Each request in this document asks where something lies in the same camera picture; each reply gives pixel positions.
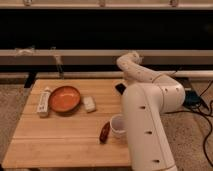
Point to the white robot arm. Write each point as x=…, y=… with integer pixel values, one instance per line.
x=148, y=94

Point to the black phone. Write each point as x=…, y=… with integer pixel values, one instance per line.
x=120, y=88

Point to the orange bowl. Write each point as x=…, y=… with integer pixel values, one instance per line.
x=64, y=99

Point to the grey metal rail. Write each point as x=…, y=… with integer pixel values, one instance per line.
x=104, y=57

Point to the white paper cup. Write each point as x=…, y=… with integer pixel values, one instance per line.
x=117, y=126

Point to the blue power box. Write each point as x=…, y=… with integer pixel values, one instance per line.
x=191, y=98

